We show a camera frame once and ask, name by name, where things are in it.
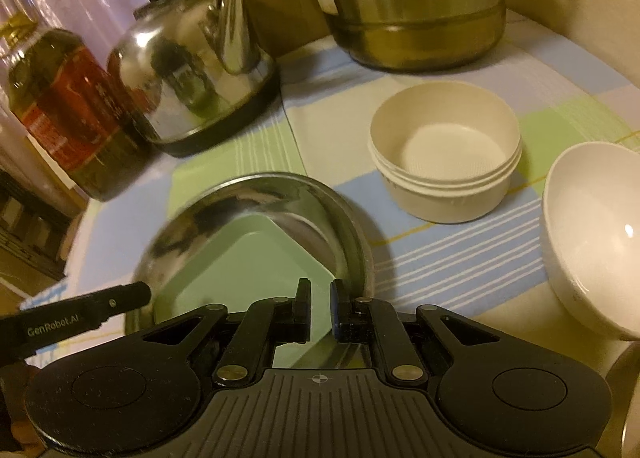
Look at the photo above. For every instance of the stainless steel bowl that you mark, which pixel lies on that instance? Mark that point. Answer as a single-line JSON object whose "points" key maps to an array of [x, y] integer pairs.
{"points": [[631, 380]]}

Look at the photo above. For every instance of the cream bowl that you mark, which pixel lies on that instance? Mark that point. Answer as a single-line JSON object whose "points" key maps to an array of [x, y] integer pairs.
{"points": [[450, 148], [440, 205], [430, 184]]}

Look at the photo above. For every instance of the stainless steel kettle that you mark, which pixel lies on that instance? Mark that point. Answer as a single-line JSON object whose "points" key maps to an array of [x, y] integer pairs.
{"points": [[165, 88]]}

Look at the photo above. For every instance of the stainless steel steamer pot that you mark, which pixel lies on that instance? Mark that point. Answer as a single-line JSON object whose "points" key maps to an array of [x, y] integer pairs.
{"points": [[415, 13]]}

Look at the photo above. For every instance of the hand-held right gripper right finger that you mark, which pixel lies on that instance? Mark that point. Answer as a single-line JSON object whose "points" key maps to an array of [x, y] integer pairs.
{"points": [[338, 310]]}

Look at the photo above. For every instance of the green square plate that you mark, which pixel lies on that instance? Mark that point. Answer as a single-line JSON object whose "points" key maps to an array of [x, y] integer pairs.
{"points": [[240, 263]]}

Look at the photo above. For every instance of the stainless steel plate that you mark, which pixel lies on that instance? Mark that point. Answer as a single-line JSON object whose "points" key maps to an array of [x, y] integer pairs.
{"points": [[225, 205]]}

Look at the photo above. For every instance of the cooking oil bottle red label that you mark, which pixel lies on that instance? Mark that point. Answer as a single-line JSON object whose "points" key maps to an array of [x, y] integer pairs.
{"points": [[65, 113]]}

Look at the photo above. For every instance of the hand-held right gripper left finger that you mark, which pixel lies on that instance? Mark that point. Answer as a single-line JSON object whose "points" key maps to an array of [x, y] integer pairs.
{"points": [[303, 310]]}

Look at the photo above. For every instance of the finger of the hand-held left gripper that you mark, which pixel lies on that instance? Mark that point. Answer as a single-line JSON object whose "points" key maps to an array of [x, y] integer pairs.
{"points": [[127, 298]]}

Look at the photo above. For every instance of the checked tablecloth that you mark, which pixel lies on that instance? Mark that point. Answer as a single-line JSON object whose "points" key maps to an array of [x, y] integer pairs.
{"points": [[330, 103]]}

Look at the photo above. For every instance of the white floral bowl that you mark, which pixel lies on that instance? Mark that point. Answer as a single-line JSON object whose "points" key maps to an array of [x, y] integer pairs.
{"points": [[590, 228]]}

